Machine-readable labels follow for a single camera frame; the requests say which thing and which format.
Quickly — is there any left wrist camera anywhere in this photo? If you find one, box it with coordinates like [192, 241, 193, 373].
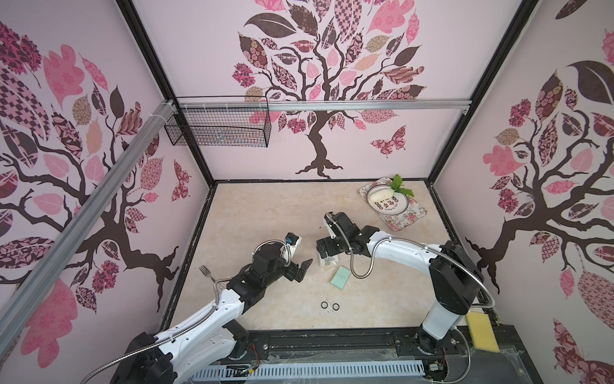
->
[282, 232, 302, 265]

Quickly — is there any white lift-off box base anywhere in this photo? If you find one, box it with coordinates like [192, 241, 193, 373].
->
[319, 256, 339, 268]

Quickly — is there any left aluminium rail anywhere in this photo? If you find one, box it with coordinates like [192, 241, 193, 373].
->
[1, 99, 176, 356]

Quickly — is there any white slotted cable duct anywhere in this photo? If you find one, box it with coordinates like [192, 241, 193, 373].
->
[190, 360, 425, 382]

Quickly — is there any black wire basket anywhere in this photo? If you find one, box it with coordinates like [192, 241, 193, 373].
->
[165, 95, 272, 148]

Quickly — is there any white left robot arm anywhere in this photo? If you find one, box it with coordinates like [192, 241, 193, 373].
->
[111, 241, 312, 383]

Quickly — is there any rear aluminium rail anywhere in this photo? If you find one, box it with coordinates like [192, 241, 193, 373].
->
[178, 99, 472, 112]

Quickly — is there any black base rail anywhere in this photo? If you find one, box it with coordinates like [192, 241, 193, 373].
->
[210, 325, 481, 366]

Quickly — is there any white toy radish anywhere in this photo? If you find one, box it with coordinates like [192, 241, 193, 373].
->
[370, 174, 414, 203]

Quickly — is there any silver metal fork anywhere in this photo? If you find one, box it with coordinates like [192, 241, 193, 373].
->
[199, 265, 217, 283]

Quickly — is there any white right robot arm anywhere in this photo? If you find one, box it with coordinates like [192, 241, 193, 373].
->
[317, 212, 487, 355]

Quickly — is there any mint green card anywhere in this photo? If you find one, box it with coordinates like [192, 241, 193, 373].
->
[330, 267, 352, 291]

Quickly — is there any black corner frame post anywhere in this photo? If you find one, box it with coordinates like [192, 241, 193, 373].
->
[426, 0, 540, 187]

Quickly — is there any aluminium rail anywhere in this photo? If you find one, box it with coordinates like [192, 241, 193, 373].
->
[1, 99, 176, 356]
[178, 99, 472, 112]

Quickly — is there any yellow sponge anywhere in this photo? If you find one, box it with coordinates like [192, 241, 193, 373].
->
[466, 311, 500, 353]

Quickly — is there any white round printed plate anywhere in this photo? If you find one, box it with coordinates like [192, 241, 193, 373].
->
[366, 184, 409, 215]

